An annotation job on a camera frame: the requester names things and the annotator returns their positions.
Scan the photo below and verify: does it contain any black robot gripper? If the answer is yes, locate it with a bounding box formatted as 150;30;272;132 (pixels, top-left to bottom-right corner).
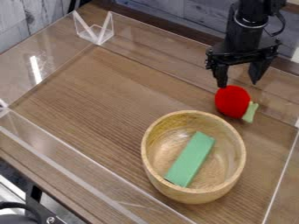
205;17;281;88

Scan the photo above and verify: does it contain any red toy strawberry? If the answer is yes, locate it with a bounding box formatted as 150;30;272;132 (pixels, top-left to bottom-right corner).
214;85;258;123

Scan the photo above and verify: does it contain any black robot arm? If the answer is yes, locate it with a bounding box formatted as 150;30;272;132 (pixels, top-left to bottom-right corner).
205;0;285;88

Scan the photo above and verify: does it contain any green rectangular block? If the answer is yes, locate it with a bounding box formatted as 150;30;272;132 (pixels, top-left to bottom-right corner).
162;132;214;187

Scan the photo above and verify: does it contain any wooden bowl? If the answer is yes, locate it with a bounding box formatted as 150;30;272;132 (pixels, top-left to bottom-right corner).
140;110;246;204

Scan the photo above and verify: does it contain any clear acrylic corner bracket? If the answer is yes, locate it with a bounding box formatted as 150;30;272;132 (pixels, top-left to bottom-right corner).
72;11;114;46

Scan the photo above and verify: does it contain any black table leg bracket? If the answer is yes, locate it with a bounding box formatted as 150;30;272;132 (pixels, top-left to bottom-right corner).
25;184;66;224

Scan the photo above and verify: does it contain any black cable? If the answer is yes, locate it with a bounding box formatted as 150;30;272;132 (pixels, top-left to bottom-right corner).
0;201;39;224

